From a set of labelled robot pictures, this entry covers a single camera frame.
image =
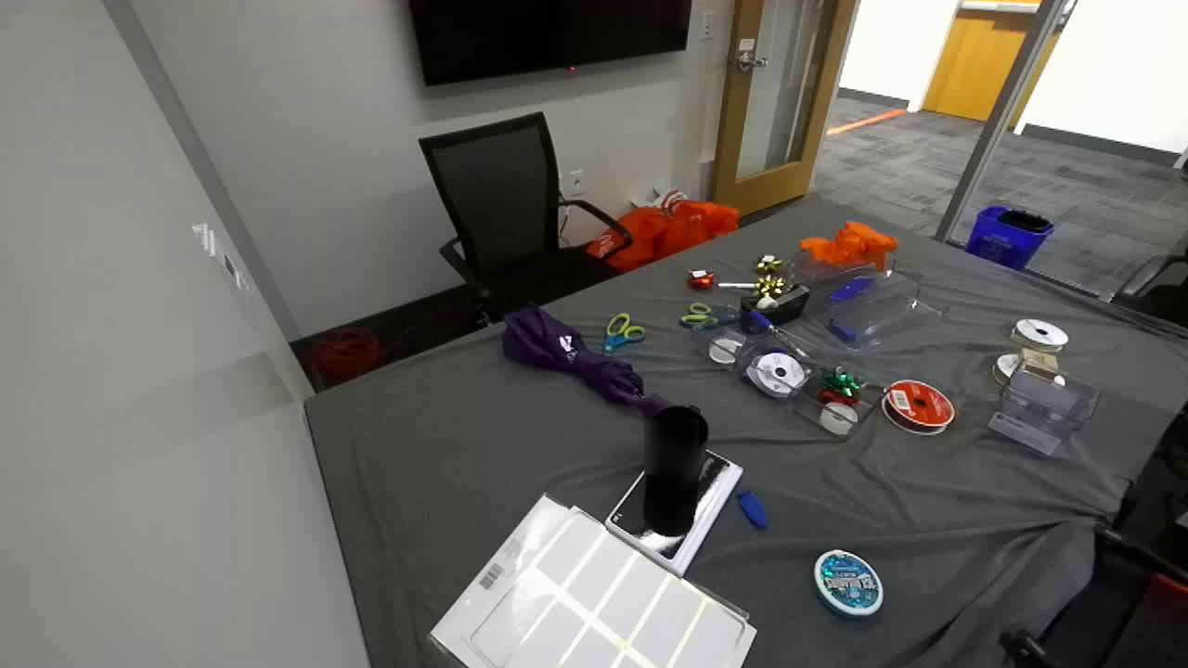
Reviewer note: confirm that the red round object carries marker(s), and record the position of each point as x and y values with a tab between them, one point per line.
703	281

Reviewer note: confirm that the blue pen on tray edge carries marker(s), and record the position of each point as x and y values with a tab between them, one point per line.
843	333

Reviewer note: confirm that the red object on floor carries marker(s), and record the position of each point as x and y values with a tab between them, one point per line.
348	354

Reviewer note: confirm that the blue green scissors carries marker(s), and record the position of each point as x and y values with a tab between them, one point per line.
622	333

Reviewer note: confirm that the purple folded umbrella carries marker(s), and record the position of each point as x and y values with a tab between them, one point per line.
541	340

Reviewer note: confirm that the orange bag on floor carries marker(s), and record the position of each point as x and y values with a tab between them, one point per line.
648	235

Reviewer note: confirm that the black office chair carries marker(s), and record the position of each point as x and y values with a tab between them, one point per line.
501	199

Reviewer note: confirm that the black cylindrical cup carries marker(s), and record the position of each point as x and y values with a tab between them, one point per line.
676	448

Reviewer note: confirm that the white framed tablet box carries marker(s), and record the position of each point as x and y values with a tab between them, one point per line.
676	551

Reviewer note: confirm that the black tape dispenser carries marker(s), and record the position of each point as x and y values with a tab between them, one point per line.
780	310

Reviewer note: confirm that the blue marker cap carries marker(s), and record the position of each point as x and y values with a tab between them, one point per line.
751	510

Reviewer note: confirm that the clear box with bows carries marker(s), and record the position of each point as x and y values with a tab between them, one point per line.
824	395

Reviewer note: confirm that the white label sheets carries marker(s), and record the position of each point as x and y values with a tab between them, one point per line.
565	592

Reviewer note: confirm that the orange cloth on table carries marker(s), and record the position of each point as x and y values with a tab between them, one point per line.
853	248

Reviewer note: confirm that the large clear plastic tray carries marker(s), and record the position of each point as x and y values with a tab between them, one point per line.
883	310

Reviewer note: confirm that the grey table cloth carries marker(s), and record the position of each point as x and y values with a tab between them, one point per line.
432	462

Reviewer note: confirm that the wooden glass door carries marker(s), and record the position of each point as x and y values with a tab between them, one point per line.
780	77

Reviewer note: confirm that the blue round tin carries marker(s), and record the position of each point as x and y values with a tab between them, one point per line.
846	583

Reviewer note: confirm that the blue recycling bin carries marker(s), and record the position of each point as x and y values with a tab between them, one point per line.
1006	235

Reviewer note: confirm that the white tape roll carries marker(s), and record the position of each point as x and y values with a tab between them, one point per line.
1042	337

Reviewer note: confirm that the small clear plastic holder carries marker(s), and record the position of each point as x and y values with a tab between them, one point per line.
1042	412

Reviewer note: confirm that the wall television screen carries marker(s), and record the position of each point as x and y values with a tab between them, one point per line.
489	39

